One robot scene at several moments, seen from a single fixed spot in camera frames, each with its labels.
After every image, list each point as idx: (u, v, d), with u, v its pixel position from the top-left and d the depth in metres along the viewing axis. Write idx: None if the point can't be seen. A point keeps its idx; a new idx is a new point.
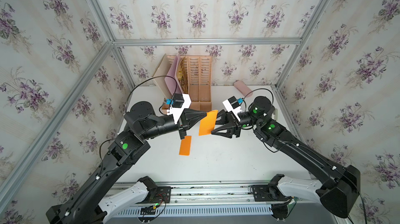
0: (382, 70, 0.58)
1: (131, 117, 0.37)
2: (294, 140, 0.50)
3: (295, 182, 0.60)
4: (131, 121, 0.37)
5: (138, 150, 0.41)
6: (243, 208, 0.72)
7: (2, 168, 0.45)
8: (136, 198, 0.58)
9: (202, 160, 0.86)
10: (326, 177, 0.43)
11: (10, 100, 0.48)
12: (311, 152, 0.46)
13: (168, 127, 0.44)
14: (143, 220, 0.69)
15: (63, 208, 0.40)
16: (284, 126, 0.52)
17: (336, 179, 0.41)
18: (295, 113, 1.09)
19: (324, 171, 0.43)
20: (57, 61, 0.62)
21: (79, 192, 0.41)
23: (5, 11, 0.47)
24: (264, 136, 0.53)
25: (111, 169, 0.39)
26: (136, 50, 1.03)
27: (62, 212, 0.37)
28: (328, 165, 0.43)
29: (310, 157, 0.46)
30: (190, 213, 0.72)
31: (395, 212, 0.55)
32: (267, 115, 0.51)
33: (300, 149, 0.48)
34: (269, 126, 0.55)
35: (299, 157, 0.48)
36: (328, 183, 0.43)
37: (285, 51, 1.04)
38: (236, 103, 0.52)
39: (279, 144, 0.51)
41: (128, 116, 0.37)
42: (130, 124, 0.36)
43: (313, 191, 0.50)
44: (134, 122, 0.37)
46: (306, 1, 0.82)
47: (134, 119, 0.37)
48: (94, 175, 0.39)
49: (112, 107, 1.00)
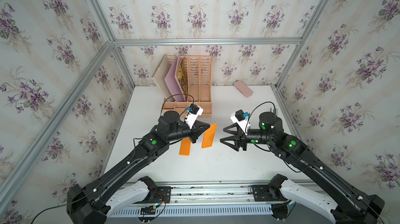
0: (382, 70, 0.58)
1: (165, 120, 0.50)
2: (317, 162, 0.46)
3: (305, 193, 0.57)
4: (164, 123, 0.49)
5: (162, 149, 0.51)
6: (243, 208, 0.72)
7: (2, 168, 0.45)
8: (138, 197, 0.58)
9: (202, 160, 0.86)
10: (351, 206, 0.41)
11: (10, 100, 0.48)
12: (335, 177, 0.44)
13: (186, 132, 0.58)
14: (143, 219, 0.69)
15: (88, 186, 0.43)
16: (305, 145, 0.50)
17: (362, 210, 0.39)
18: (295, 113, 1.09)
19: (350, 200, 0.41)
20: (57, 61, 0.62)
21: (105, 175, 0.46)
23: (5, 11, 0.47)
24: (283, 153, 0.49)
25: (140, 158, 0.48)
26: (136, 50, 1.03)
27: (89, 189, 0.40)
28: (353, 194, 0.41)
29: (334, 183, 0.43)
30: (190, 213, 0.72)
31: (394, 212, 0.55)
32: (274, 127, 0.51)
33: (324, 173, 0.45)
34: (289, 144, 0.50)
35: (321, 181, 0.45)
36: (352, 212, 0.41)
37: (285, 51, 1.04)
38: (240, 115, 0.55)
39: (301, 165, 0.48)
41: (162, 119, 0.50)
42: (163, 125, 0.49)
43: (328, 210, 0.49)
44: (167, 122, 0.50)
46: (306, 1, 0.82)
47: (167, 121, 0.50)
48: (124, 161, 0.47)
49: (112, 107, 1.00)
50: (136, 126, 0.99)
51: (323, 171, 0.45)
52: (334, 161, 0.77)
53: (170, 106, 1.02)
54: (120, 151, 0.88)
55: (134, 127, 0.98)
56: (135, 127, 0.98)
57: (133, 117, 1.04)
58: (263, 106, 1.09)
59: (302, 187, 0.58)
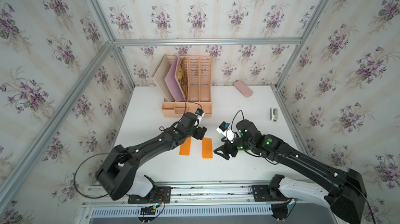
0: (382, 70, 0.58)
1: (190, 115, 0.67)
2: (292, 152, 0.51)
3: (299, 185, 0.59)
4: (186, 119, 0.66)
5: (183, 139, 0.63)
6: (243, 208, 0.72)
7: (2, 168, 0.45)
8: (144, 189, 0.59)
9: (202, 161, 0.86)
10: (330, 185, 0.43)
11: (10, 100, 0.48)
12: (312, 162, 0.47)
13: (194, 130, 0.73)
14: (143, 220, 0.69)
15: (130, 148, 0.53)
16: (282, 139, 0.55)
17: (340, 186, 0.41)
18: (295, 113, 1.09)
19: (327, 179, 0.44)
20: (57, 61, 0.62)
21: (142, 145, 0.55)
23: (5, 11, 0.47)
24: (264, 152, 0.54)
25: (169, 138, 0.59)
26: (136, 50, 1.03)
27: (131, 150, 0.47)
28: (330, 173, 0.44)
29: (311, 167, 0.46)
30: (190, 213, 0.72)
31: (395, 212, 0.55)
32: (247, 131, 0.59)
33: (300, 159, 0.49)
34: (267, 141, 0.56)
35: (301, 168, 0.49)
36: (334, 190, 0.43)
37: (285, 51, 1.04)
38: (223, 126, 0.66)
39: (279, 157, 0.52)
41: (185, 115, 0.66)
42: (185, 119, 0.66)
43: (322, 197, 0.49)
44: (189, 118, 0.65)
46: (306, 1, 0.82)
47: (188, 116, 0.66)
48: (157, 138, 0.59)
49: (112, 107, 1.00)
50: (136, 126, 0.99)
51: (298, 158, 0.49)
52: (334, 161, 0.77)
53: (170, 106, 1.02)
54: None
55: (134, 127, 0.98)
56: (135, 127, 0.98)
57: (133, 117, 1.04)
58: (263, 106, 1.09)
59: (298, 181, 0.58)
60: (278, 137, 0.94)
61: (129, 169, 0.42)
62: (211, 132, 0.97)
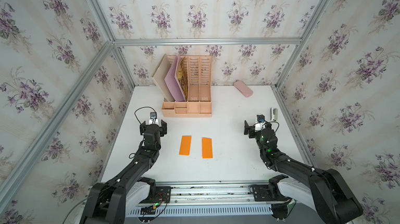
0: (382, 70, 0.58)
1: (150, 131, 0.64)
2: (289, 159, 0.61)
3: (296, 184, 0.60)
4: (149, 134, 0.63)
5: (155, 156, 0.64)
6: (243, 208, 0.72)
7: (2, 168, 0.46)
8: (142, 193, 0.59)
9: (202, 161, 0.86)
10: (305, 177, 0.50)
11: (10, 100, 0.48)
12: (299, 163, 0.56)
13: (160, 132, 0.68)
14: (143, 220, 0.69)
15: (110, 181, 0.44)
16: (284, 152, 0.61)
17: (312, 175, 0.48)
18: (295, 113, 1.09)
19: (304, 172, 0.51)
20: (57, 61, 0.62)
21: (122, 174, 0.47)
23: (5, 11, 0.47)
24: (268, 162, 0.66)
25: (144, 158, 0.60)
26: (136, 50, 1.03)
27: (111, 182, 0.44)
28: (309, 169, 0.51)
29: (295, 164, 0.56)
30: (190, 213, 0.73)
31: (395, 212, 0.55)
32: (270, 141, 0.66)
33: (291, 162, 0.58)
34: (273, 153, 0.70)
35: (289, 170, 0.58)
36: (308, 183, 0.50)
37: (285, 51, 1.04)
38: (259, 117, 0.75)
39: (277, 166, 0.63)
41: (148, 131, 0.64)
42: (148, 136, 0.62)
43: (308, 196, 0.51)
44: (151, 134, 0.63)
46: (306, 1, 0.82)
47: (148, 133, 0.63)
48: (132, 163, 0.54)
49: (112, 107, 1.00)
50: (136, 126, 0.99)
51: (290, 161, 0.59)
52: (334, 161, 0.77)
53: (170, 106, 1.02)
54: (120, 151, 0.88)
55: (134, 127, 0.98)
56: (135, 127, 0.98)
57: (133, 117, 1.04)
58: (263, 106, 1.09)
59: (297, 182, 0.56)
60: (278, 136, 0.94)
61: (120, 197, 0.41)
62: (211, 132, 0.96)
